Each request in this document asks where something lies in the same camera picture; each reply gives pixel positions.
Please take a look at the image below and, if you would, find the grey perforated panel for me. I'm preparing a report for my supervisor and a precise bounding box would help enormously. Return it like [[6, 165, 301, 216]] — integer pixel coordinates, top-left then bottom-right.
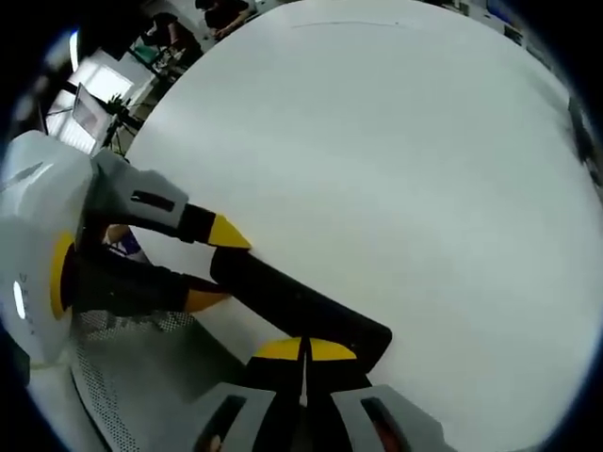
[[69, 309, 251, 452]]

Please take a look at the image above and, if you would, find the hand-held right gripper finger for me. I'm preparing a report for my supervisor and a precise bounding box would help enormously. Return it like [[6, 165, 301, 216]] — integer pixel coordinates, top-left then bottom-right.
[[83, 149, 253, 251], [73, 253, 228, 317]]

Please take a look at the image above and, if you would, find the black remote control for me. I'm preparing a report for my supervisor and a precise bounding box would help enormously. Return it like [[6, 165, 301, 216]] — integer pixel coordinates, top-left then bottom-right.
[[209, 246, 394, 375]]

